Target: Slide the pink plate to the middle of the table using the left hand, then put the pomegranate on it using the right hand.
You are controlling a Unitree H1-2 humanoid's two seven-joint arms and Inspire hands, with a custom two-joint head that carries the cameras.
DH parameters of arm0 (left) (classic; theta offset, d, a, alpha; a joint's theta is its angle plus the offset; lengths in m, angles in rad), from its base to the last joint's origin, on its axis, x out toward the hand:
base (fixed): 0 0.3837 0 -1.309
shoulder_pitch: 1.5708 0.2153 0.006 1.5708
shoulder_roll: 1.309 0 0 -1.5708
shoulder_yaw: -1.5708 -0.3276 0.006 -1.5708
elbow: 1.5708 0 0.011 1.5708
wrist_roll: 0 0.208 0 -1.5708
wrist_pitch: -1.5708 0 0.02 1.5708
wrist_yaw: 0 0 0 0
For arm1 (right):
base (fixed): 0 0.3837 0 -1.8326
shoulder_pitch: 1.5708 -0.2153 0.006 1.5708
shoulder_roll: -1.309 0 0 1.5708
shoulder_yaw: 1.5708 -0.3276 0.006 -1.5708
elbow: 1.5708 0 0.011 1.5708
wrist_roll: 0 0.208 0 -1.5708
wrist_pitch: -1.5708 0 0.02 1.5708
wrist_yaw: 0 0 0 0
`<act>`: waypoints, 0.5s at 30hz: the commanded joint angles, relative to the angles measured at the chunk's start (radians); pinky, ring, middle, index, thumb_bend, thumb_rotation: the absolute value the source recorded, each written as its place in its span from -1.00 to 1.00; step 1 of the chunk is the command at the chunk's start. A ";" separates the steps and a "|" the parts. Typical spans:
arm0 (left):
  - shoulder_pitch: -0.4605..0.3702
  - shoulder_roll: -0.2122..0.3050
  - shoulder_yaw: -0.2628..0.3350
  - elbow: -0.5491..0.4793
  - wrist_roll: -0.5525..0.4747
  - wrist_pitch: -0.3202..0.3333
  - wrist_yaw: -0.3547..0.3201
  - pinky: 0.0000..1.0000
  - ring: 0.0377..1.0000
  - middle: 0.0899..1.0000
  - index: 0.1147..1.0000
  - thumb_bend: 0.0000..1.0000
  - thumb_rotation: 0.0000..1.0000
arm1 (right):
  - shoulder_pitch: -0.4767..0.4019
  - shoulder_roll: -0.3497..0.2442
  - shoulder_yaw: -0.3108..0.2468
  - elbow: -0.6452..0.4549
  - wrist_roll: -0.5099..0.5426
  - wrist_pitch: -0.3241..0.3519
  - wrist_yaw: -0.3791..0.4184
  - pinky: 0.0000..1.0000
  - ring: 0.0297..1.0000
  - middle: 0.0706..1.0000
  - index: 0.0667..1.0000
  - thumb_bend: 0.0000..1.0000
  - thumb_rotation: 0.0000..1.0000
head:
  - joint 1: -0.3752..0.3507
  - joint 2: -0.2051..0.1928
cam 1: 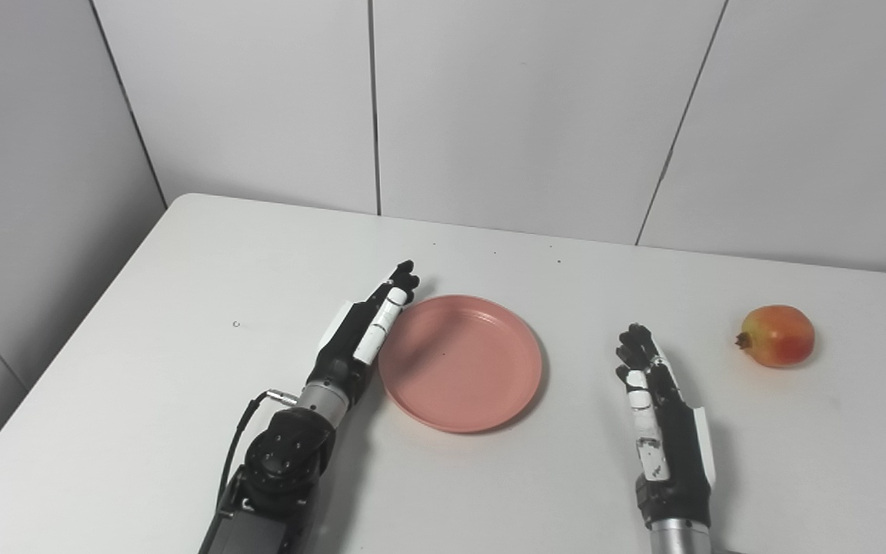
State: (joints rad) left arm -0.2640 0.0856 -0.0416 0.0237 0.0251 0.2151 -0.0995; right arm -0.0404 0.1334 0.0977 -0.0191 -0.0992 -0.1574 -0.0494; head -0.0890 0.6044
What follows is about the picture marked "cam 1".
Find pink round plate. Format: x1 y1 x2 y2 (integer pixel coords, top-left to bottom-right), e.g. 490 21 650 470
378 295 544 434

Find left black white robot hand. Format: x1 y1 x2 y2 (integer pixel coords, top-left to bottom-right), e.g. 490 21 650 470
306 260 421 406

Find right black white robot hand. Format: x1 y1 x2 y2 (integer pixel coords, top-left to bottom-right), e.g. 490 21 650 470
615 323 718 532

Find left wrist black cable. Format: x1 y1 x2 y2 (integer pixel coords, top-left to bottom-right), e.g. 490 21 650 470
215 389 298 533

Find red yellow pomegranate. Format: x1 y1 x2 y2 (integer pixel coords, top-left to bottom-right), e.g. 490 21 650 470
735 305 815 368

